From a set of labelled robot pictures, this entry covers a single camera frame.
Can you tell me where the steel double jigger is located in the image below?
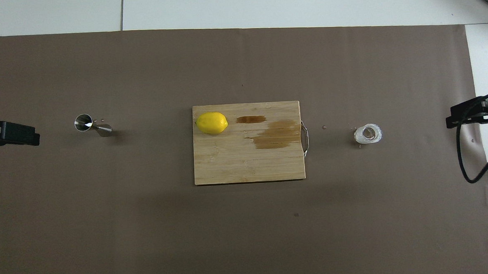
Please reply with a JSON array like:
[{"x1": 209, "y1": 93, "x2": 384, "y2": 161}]
[{"x1": 74, "y1": 113, "x2": 114, "y2": 139}]

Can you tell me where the yellow lemon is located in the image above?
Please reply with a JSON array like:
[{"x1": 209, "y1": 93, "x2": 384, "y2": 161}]
[{"x1": 195, "y1": 111, "x2": 229, "y2": 136}]

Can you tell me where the wooden cutting board, metal handle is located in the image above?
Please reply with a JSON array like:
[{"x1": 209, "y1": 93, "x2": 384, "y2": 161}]
[{"x1": 191, "y1": 100, "x2": 311, "y2": 186}]

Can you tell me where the brown paper table mat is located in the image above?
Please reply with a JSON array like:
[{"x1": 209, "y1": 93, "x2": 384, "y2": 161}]
[{"x1": 0, "y1": 14, "x2": 488, "y2": 274}]

